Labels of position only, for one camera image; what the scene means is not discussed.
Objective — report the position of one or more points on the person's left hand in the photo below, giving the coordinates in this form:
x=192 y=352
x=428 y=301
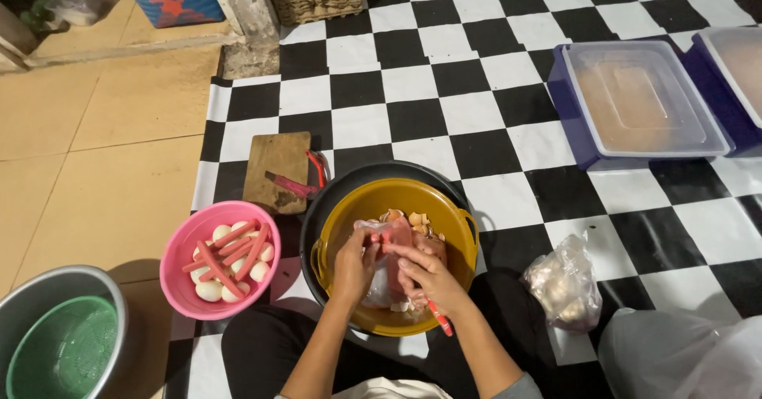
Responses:
x=351 y=268

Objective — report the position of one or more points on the person's right hand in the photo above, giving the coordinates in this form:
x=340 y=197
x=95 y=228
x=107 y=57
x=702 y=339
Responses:
x=434 y=280

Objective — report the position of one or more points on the clear plastic sausage packet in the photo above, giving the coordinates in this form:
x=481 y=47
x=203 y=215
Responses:
x=396 y=235

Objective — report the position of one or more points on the pile of eggshell pieces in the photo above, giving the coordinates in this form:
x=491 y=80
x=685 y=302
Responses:
x=418 y=219

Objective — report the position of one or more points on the black round basin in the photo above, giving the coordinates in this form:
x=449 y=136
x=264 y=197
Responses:
x=333 y=197

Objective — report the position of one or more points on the yellow plastic basin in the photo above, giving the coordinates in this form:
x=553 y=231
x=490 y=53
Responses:
x=387 y=200

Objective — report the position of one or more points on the person's legs in black trousers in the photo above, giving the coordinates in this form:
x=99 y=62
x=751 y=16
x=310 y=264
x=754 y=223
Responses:
x=262 y=345

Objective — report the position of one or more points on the clear plastic bag of eggs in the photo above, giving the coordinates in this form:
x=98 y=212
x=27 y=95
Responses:
x=562 y=286

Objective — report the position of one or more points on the pile of red sausages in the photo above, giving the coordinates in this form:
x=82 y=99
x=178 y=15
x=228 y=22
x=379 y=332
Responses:
x=217 y=268

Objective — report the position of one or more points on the person's grey white shirt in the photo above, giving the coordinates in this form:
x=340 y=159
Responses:
x=518 y=387

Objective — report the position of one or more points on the wooden cutting board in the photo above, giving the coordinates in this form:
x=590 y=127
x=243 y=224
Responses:
x=274 y=155

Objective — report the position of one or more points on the pile of peeled boiled eggs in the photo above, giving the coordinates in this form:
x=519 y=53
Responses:
x=208 y=292

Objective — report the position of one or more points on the black white checkered mat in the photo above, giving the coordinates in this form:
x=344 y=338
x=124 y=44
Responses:
x=416 y=119

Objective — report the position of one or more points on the pink plastic bowl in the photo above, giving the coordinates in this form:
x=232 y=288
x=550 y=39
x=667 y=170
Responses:
x=178 y=268

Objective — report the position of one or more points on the large white plastic bag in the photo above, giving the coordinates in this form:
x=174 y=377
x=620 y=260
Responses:
x=672 y=357

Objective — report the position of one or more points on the blue container with clear lid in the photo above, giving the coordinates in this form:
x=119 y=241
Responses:
x=735 y=72
x=637 y=101

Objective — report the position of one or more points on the green plastic colander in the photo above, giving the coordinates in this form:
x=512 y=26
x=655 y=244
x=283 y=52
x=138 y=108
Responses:
x=65 y=351

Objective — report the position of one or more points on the steel basin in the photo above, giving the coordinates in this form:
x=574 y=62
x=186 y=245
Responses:
x=35 y=286

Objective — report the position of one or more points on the crumpled clear plastic bag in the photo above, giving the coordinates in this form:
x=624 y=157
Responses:
x=80 y=0

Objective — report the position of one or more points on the concrete door post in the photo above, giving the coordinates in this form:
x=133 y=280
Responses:
x=244 y=12

